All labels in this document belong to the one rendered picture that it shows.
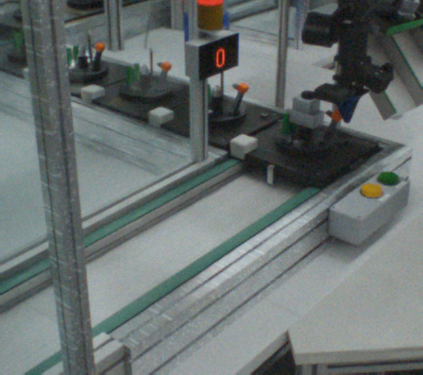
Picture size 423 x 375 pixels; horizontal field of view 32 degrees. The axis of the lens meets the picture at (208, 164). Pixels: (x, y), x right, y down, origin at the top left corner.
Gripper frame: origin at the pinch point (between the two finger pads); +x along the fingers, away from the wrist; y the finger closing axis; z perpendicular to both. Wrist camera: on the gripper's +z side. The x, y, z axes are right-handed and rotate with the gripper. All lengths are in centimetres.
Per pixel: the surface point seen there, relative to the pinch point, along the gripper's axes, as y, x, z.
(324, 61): 84, 24, -57
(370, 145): 9.1, 11.8, 1.3
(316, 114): -0.9, 3.2, -7.0
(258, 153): -10.2, 11.6, -15.4
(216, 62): -20.2, -11.0, -18.9
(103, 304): -64, 17, -7
